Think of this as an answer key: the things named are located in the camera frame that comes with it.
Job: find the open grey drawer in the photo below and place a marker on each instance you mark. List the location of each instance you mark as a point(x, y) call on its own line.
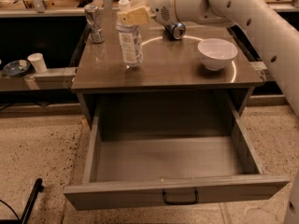
point(144, 143)

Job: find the black metal leg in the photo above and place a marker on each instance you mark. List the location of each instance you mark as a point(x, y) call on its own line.
point(37, 188)

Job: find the black drawer handle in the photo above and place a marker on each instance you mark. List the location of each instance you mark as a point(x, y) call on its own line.
point(183, 197)

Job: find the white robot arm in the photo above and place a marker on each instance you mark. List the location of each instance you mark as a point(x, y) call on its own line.
point(274, 39)

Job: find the grey cabinet with glossy top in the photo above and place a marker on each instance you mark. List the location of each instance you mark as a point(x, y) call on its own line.
point(167, 65)

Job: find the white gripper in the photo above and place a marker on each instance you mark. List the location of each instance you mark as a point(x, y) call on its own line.
point(163, 6)

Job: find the low side shelf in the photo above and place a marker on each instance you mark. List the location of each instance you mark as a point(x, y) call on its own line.
point(52, 79)

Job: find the clear plastic bottle white cap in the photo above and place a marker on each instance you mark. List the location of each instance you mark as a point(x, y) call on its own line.
point(130, 41)

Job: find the dark round plate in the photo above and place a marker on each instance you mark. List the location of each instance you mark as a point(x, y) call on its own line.
point(16, 68)

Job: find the white paper cup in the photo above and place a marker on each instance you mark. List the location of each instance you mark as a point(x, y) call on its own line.
point(37, 61)

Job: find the blue soda can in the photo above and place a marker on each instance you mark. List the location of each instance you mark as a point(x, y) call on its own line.
point(176, 31)

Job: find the white ceramic bowl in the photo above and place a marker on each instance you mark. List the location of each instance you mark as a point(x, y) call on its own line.
point(216, 53)

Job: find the crushed silver can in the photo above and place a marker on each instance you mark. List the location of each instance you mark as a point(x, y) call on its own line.
point(92, 14)

